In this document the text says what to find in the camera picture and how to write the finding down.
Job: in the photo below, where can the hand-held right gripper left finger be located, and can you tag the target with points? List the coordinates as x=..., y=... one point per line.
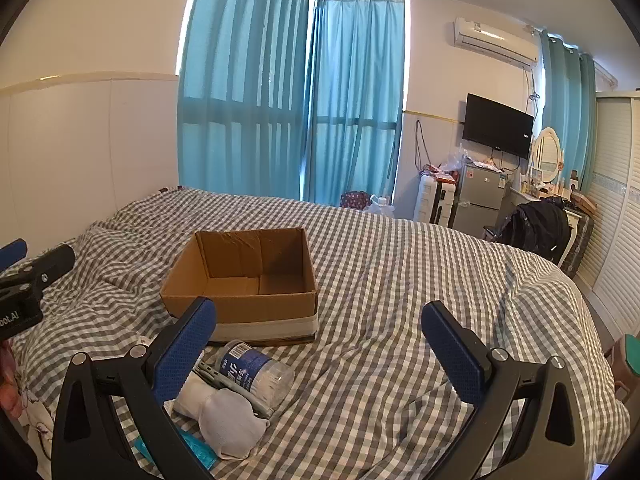
x=185, y=352

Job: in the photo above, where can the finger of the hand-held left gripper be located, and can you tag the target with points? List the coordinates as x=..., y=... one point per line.
x=12, y=252
x=52, y=262

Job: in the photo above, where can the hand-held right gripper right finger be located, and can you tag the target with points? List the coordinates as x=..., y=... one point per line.
x=452, y=355

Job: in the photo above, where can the white sock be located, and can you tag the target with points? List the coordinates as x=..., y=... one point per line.
x=192, y=397

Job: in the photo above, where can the clear plastic water bottle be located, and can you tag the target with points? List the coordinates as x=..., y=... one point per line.
x=250, y=365

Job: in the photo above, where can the brown cardboard box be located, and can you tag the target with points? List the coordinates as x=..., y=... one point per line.
x=240, y=305

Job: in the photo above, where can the white lace-trimmed cloth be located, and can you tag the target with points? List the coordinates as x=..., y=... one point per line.
x=232, y=422

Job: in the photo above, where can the small plastic bottle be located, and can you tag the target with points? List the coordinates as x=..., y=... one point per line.
x=192, y=447

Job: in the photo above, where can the grey checkered blanket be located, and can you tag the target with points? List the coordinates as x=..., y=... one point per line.
x=390, y=285

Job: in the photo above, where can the white printed cloth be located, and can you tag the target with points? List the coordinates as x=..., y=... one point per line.
x=30, y=420

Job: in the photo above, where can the black backpack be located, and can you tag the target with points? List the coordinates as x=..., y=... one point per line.
x=535, y=230

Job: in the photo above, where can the white ribbed suitcase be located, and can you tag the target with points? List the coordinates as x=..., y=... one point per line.
x=424, y=200

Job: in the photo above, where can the white chair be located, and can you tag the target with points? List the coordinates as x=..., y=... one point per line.
x=567, y=240

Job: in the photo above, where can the small grey fridge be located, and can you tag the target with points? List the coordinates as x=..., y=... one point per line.
x=482, y=195

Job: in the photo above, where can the clear plastic water jug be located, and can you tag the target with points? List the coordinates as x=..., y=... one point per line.
x=379, y=206

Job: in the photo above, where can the green plastic stool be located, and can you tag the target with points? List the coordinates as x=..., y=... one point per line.
x=629, y=355

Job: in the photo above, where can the white dressing table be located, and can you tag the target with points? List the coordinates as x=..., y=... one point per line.
x=530, y=195

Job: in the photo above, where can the dark red patterned bag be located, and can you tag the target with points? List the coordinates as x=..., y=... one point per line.
x=355, y=200

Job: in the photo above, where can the clear plastic bag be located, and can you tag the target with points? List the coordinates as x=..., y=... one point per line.
x=454, y=159

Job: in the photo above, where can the white oval mirror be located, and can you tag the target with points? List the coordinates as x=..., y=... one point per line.
x=546, y=152

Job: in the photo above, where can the white louvred wardrobe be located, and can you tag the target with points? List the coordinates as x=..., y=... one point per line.
x=617, y=200

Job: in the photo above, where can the wide blue curtain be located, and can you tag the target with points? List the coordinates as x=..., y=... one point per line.
x=240, y=85

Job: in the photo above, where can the narrow blue curtain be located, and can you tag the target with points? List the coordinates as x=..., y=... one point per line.
x=567, y=110

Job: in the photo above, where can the white air conditioner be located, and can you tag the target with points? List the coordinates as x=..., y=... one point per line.
x=495, y=40

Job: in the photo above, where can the black wall television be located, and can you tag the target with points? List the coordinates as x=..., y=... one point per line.
x=497, y=125

